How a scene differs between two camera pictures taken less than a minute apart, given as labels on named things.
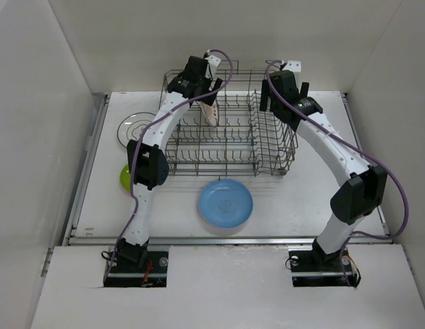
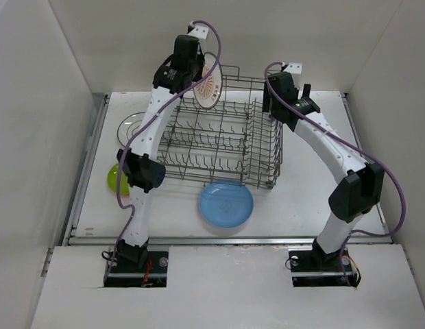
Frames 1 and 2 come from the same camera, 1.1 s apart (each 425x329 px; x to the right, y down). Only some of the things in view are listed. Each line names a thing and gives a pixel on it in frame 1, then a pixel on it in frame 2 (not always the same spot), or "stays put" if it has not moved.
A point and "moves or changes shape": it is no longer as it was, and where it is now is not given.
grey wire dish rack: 247,142 moves or changes shape
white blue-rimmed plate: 132,126 stays put
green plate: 125,177 moves or changes shape
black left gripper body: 205,83 -> 196,68
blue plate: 225,203 stays put
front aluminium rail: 114,240 stays put
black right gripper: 265,94 stays put
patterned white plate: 211,113 moves or changes shape
